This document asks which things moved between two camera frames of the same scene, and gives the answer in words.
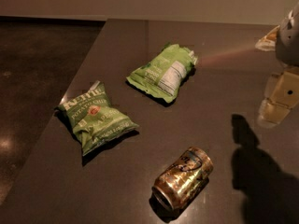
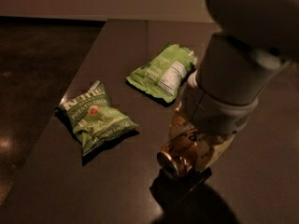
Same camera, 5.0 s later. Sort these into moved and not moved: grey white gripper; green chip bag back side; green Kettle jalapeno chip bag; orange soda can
Moved: grey white gripper; orange soda can
Not moved: green chip bag back side; green Kettle jalapeno chip bag
